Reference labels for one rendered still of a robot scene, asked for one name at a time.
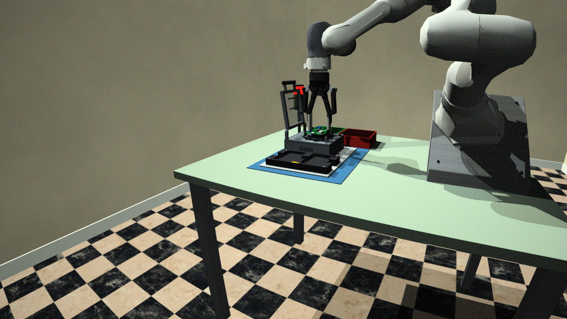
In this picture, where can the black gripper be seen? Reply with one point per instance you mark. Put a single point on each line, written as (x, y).
(319, 86)

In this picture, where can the green circuit board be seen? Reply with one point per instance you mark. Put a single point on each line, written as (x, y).
(318, 131)

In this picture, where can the green open-top bin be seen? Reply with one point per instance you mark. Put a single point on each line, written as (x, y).
(335, 129)

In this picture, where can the red open-top bin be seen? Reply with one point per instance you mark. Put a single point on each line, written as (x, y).
(359, 138)

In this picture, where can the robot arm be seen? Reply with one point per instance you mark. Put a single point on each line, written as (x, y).
(482, 44)

